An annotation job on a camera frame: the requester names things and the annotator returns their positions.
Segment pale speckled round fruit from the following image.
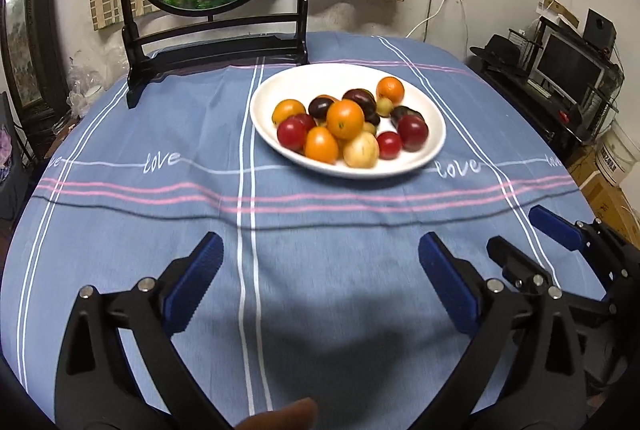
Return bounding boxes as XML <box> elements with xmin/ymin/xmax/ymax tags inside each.
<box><xmin>343</xmin><ymin>131</ymin><xmax>380</xmax><ymax>169</ymax></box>

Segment crumpled clear plastic sheet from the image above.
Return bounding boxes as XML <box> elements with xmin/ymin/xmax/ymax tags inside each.
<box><xmin>310</xmin><ymin>2</ymin><xmax>401</xmax><ymax>38</ymax></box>

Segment clear plastic bags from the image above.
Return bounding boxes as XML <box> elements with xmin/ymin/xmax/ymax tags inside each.
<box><xmin>67</xmin><ymin>45</ymin><xmax>128</xmax><ymax>116</ymax></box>

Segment dark purple plum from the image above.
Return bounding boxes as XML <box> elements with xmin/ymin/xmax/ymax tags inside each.
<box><xmin>342</xmin><ymin>88</ymin><xmax>377</xmax><ymax>118</ymax></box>
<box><xmin>390</xmin><ymin>106</ymin><xmax>423</xmax><ymax>127</ymax></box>
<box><xmin>308</xmin><ymin>95</ymin><xmax>337</xmax><ymax>121</ymax></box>

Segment red plum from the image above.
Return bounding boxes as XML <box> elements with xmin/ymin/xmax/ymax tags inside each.
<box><xmin>397</xmin><ymin>115</ymin><xmax>429</xmax><ymax>152</ymax></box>
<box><xmin>376</xmin><ymin>131</ymin><xmax>403</xmax><ymax>160</ymax></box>
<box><xmin>277</xmin><ymin>114</ymin><xmax>317</xmax><ymax>154</ymax></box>

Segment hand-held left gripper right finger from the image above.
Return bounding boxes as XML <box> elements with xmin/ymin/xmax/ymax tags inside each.
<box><xmin>410</xmin><ymin>231</ymin><xmax>587</xmax><ymax>430</ymax></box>

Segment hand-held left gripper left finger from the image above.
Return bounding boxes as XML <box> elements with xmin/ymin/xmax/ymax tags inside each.
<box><xmin>54</xmin><ymin>231</ymin><xmax>234</xmax><ymax>430</ymax></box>

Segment computer monitor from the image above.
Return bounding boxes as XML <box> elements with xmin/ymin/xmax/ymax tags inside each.
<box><xmin>530</xmin><ymin>30</ymin><xmax>608</xmax><ymax>103</ymax></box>

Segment blue striped tablecloth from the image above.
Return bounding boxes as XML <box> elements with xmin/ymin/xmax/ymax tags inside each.
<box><xmin>0</xmin><ymin>31</ymin><xmax>608</xmax><ymax>430</ymax></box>

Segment white round plate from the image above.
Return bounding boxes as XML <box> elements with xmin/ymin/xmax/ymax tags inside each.
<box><xmin>249</xmin><ymin>64</ymin><xmax>447</xmax><ymax>180</ymax></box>

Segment black metal rack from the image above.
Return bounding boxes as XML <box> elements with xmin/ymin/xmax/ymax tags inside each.
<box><xmin>467</xmin><ymin>27</ymin><xmax>626</xmax><ymax>156</ymax></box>

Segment black hat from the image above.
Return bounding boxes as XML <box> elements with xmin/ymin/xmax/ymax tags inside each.
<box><xmin>470</xmin><ymin>35</ymin><xmax>523</xmax><ymax>66</ymax></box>

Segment orange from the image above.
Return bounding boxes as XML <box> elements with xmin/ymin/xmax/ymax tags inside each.
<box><xmin>326</xmin><ymin>99</ymin><xmax>365</xmax><ymax>141</ymax></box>
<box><xmin>271</xmin><ymin>99</ymin><xmax>307</xmax><ymax>127</ymax></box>
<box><xmin>304</xmin><ymin>126</ymin><xmax>340</xmax><ymax>164</ymax></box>
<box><xmin>376</xmin><ymin>77</ymin><xmax>405</xmax><ymax>106</ymax></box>

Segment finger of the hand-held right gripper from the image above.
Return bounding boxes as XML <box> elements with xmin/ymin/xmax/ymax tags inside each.
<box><xmin>528</xmin><ymin>204</ymin><xmax>640</xmax><ymax>279</ymax></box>
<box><xmin>486</xmin><ymin>236</ymin><xmax>556</xmax><ymax>302</ymax></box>

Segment dark wooden framed cabinet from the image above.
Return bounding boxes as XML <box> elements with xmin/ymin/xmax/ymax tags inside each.
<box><xmin>0</xmin><ymin>0</ymin><xmax>68</xmax><ymax>121</ymax></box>

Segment white power cable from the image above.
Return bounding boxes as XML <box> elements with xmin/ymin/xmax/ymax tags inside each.
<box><xmin>405</xmin><ymin>0</ymin><xmax>451</xmax><ymax>38</ymax></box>

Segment white plastic bucket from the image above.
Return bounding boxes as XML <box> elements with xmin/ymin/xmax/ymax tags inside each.
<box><xmin>597</xmin><ymin>120</ymin><xmax>636</xmax><ymax>186</ymax></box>

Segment black speaker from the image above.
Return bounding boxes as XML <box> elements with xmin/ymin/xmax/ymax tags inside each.
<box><xmin>584</xmin><ymin>8</ymin><xmax>617</xmax><ymax>51</ymax></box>

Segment cardboard box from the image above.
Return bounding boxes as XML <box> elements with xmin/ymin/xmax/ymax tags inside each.
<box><xmin>570</xmin><ymin>150</ymin><xmax>636</xmax><ymax>236</ymax></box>

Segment person's left hand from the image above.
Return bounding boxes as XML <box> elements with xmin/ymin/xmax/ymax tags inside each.
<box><xmin>234</xmin><ymin>397</ymin><xmax>319</xmax><ymax>430</ymax></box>

